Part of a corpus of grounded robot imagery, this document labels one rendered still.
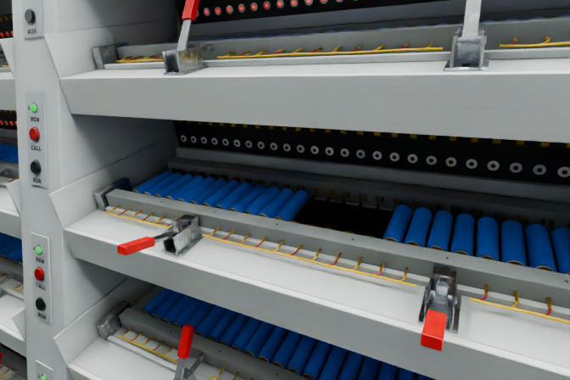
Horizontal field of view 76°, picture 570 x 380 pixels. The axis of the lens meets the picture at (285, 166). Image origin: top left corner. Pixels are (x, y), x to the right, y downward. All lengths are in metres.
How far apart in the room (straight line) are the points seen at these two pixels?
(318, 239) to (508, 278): 0.16
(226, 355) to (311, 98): 0.34
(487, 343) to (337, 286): 0.12
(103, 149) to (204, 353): 0.30
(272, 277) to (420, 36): 0.25
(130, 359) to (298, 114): 0.41
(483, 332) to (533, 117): 0.16
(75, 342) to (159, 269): 0.22
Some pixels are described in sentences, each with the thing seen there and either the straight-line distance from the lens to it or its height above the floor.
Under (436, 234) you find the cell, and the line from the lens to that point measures 0.38.
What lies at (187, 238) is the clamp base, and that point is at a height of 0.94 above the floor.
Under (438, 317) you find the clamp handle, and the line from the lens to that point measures 0.28.
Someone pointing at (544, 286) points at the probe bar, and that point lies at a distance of 0.35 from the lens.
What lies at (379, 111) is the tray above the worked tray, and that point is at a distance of 0.29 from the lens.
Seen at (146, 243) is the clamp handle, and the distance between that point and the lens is 0.39.
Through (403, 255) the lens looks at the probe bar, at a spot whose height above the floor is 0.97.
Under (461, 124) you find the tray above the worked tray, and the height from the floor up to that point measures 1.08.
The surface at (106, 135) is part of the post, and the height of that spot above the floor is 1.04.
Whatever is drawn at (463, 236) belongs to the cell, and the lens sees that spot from 0.38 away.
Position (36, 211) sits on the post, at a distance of 0.60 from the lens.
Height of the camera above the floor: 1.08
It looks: 7 degrees down
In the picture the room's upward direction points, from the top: 3 degrees clockwise
